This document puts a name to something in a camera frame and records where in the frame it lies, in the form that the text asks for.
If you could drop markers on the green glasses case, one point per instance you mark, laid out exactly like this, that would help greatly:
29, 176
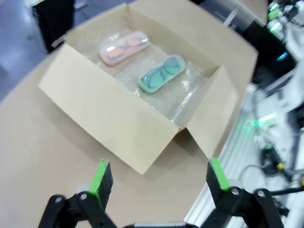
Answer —
161, 73

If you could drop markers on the open brown cardboard box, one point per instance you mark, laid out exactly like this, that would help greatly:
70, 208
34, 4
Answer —
95, 107

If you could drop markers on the clear bubble wrap sheet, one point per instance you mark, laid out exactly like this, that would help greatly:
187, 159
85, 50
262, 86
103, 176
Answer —
171, 104

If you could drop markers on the pink glasses case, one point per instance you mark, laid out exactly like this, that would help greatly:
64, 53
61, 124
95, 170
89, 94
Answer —
123, 48

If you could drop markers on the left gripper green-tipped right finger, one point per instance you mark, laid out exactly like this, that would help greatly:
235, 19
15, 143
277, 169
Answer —
218, 183

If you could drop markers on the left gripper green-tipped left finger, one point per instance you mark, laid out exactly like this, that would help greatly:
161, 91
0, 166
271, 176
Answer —
99, 187

